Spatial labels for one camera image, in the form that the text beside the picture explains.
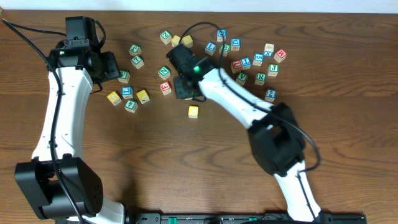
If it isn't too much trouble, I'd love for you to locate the yellow letter C block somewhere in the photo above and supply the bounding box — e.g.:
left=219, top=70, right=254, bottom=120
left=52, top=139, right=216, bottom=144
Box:
left=188, top=106, right=199, bottom=118

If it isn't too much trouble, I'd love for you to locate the green letter R block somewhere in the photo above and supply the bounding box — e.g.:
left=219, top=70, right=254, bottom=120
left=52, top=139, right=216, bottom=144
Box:
left=254, top=72, right=267, bottom=85

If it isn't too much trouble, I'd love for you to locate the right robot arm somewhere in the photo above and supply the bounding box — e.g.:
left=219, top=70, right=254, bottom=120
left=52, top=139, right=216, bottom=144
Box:
left=166, top=44, right=322, bottom=222

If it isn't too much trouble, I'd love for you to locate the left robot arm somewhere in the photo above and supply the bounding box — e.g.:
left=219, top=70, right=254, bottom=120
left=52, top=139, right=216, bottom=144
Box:
left=14, top=16, right=127, bottom=223

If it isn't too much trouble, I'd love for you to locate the green letter V block left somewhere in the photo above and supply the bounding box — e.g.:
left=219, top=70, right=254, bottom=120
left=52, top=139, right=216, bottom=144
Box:
left=118, top=70, right=130, bottom=83

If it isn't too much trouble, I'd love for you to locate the green letter v block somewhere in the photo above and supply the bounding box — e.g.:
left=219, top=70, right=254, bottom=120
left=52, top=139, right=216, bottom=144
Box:
left=118, top=70, right=130, bottom=83
left=236, top=72, right=248, bottom=86

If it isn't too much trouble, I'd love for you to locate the red number 3 block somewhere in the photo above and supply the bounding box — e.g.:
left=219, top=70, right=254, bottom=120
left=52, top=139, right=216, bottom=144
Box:
left=160, top=81, right=172, bottom=95

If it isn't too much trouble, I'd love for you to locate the yellow block far left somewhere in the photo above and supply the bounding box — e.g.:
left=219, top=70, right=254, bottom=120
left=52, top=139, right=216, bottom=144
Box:
left=107, top=91, right=122, bottom=106

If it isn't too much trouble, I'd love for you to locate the green letter N block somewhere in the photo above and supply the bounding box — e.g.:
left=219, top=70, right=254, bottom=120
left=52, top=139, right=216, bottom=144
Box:
left=158, top=66, right=171, bottom=80

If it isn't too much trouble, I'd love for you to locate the blue letter L block left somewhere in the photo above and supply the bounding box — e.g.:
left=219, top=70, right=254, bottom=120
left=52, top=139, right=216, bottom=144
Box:
left=121, top=86, right=133, bottom=99

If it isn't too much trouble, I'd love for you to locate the blue letter l block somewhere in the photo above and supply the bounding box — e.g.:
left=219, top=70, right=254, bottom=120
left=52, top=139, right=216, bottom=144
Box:
left=121, top=86, right=133, bottom=99
left=205, top=42, right=217, bottom=56

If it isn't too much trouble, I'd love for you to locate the green number 7 block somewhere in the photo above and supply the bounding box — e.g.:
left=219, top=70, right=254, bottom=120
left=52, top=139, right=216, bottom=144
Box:
left=131, top=55, right=144, bottom=69

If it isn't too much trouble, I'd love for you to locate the green number 4 block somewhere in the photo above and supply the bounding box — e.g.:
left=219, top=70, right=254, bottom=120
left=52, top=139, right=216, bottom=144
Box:
left=124, top=100, right=138, bottom=113

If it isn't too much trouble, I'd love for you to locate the yellow block lower left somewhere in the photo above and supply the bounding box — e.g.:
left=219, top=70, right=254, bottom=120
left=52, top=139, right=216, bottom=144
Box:
left=136, top=90, right=150, bottom=104

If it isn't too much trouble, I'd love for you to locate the yellow block top right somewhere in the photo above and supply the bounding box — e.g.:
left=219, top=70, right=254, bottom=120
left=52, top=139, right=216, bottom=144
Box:
left=182, top=35, right=193, bottom=48

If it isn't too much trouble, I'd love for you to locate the yellow block top left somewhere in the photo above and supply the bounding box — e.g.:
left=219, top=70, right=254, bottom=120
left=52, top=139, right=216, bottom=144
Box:
left=171, top=35, right=181, bottom=47

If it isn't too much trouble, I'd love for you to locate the red letter U block right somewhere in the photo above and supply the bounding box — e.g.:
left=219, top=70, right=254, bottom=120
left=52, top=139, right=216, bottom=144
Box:
left=231, top=60, right=243, bottom=73

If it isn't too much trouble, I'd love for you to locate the green letter B block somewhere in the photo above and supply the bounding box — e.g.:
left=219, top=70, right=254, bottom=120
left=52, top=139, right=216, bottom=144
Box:
left=219, top=44, right=231, bottom=57

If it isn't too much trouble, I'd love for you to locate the green letter Z block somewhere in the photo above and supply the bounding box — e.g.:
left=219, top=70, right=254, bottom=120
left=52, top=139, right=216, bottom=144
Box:
left=160, top=30, right=172, bottom=45

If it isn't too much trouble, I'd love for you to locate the blue letter I block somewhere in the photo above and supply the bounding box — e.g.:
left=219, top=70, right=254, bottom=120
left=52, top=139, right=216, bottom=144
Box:
left=241, top=57, right=252, bottom=70

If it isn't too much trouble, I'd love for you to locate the blue letter D block upper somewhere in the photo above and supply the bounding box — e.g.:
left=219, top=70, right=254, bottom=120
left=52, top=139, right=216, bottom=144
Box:
left=216, top=29, right=226, bottom=42

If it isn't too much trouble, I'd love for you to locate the blue letter d block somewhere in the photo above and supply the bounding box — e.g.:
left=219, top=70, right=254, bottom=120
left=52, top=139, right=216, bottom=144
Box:
left=231, top=38, right=241, bottom=51
left=216, top=29, right=226, bottom=42

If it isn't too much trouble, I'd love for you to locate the blue letter D block lower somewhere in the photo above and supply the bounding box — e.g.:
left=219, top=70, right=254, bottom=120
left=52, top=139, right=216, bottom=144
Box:
left=231, top=38, right=241, bottom=51

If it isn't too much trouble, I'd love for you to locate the blue number 5 block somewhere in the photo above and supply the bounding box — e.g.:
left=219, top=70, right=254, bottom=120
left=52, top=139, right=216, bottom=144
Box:
left=252, top=53, right=264, bottom=66

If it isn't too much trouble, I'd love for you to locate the blue number 2 block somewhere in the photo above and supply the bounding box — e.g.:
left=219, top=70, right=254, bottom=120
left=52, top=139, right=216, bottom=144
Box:
left=264, top=89, right=277, bottom=102

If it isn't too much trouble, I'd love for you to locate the green letter J block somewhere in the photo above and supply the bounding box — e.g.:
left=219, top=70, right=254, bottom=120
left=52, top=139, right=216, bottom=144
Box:
left=267, top=63, right=279, bottom=77

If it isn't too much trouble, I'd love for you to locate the blue letter X block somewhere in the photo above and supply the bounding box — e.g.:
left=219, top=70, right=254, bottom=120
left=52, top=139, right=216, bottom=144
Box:
left=264, top=43, right=274, bottom=57

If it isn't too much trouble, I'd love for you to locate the red letter M block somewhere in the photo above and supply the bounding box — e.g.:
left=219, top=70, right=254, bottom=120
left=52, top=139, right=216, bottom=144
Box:
left=274, top=49, right=287, bottom=63

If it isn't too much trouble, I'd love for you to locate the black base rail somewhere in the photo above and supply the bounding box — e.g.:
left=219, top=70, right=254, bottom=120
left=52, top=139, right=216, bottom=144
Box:
left=124, top=213, right=367, bottom=224

